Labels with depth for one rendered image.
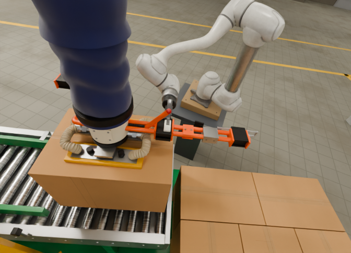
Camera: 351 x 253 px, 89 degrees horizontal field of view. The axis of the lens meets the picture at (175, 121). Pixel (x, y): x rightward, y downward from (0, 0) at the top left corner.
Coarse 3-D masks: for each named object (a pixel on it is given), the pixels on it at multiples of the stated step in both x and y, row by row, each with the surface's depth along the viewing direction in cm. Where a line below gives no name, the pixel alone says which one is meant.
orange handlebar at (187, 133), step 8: (72, 120) 78; (128, 120) 81; (136, 120) 82; (128, 128) 79; (136, 128) 79; (144, 128) 79; (176, 128) 83; (184, 128) 82; (192, 128) 82; (200, 128) 84; (184, 136) 81; (192, 136) 80; (200, 136) 81
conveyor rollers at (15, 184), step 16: (0, 144) 135; (0, 160) 127; (16, 160) 128; (32, 160) 131; (16, 176) 121; (48, 208) 111; (64, 208) 113; (80, 208) 115; (96, 208) 117; (128, 224) 112; (144, 224) 112; (160, 224) 114
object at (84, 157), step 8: (80, 144) 83; (88, 144) 84; (96, 144) 85; (80, 152) 80; (88, 152) 79; (120, 152) 80; (128, 152) 83; (64, 160) 78; (72, 160) 78; (80, 160) 78; (88, 160) 79; (96, 160) 79; (104, 160) 80; (112, 160) 80; (120, 160) 80; (128, 160) 80; (136, 160) 81; (136, 168) 80
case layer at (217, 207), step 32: (192, 192) 131; (224, 192) 134; (256, 192) 139; (288, 192) 142; (320, 192) 146; (192, 224) 117; (224, 224) 119; (256, 224) 122; (288, 224) 125; (320, 224) 128
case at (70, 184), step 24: (48, 144) 84; (168, 144) 92; (48, 168) 76; (72, 168) 77; (96, 168) 79; (120, 168) 80; (144, 168) 81; (168, 168) 83; (48, 192) 88; (72, 192) 87; (96, 192) 87; (120, 192) 86; (144, 192) 85; (168, 192) 84
